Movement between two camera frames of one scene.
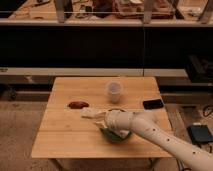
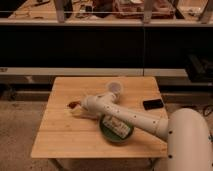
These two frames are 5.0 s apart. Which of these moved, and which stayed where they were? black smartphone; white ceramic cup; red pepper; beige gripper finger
Moved: beige gripper finger
Stayed: red pepper; white ceramic cup; black smartphone
